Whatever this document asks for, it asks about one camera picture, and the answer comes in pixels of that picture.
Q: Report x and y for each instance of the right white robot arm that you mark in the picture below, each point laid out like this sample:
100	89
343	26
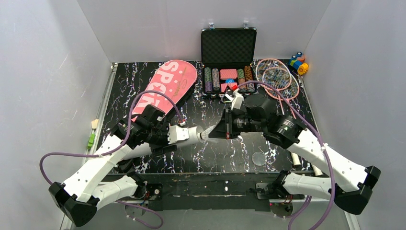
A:
349	184

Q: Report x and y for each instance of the green clip on rail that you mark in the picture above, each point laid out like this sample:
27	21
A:
91	141

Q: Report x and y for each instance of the colourful toy blocks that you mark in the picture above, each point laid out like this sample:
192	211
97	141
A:
297	62

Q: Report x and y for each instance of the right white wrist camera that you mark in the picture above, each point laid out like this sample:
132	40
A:
235	98

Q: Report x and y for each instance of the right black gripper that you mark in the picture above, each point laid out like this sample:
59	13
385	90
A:
228	123

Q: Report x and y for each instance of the pink racket bag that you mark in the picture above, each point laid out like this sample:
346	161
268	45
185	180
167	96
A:
176	79

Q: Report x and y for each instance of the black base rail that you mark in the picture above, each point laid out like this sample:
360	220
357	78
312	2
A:
177	192

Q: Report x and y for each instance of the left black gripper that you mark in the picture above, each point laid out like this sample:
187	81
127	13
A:
155	136

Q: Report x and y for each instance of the white shuttlecock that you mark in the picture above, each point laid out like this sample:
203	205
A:
205	135

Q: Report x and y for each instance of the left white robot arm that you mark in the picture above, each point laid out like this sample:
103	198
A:
81	195

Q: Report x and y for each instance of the white shuttlecock tube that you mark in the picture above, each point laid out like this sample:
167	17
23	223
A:
193	135

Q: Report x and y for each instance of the clear tube lid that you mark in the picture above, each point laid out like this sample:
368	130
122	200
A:
259	159

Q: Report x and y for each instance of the lower pink badminton racket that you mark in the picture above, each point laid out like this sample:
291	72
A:
279	79

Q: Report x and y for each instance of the black poker chip case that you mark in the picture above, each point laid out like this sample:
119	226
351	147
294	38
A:
226	48

